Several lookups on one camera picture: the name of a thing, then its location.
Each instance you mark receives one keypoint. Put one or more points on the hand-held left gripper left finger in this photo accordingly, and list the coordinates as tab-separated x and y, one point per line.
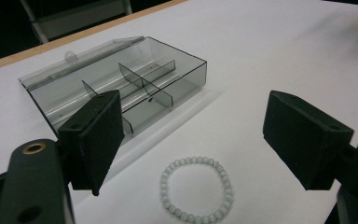
90	137

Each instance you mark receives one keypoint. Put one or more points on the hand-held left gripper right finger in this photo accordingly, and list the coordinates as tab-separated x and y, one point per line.
307	137

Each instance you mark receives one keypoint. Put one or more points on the clear grey compartment box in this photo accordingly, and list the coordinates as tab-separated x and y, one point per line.
155	81

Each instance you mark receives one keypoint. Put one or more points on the grey metal stand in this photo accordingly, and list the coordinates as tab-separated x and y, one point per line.
74	18

